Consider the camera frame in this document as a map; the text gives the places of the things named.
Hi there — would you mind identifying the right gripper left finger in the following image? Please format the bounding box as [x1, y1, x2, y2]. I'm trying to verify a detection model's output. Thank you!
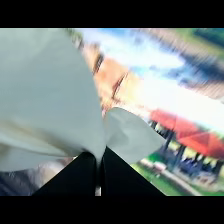
[32, 151, 99, 197]

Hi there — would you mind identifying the white garment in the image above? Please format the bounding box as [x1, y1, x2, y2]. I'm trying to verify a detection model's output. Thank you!
[0, 28, 167, 173]

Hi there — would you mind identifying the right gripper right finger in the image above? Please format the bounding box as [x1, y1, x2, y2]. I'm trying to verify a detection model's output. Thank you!
[100, 145, 167, 197]

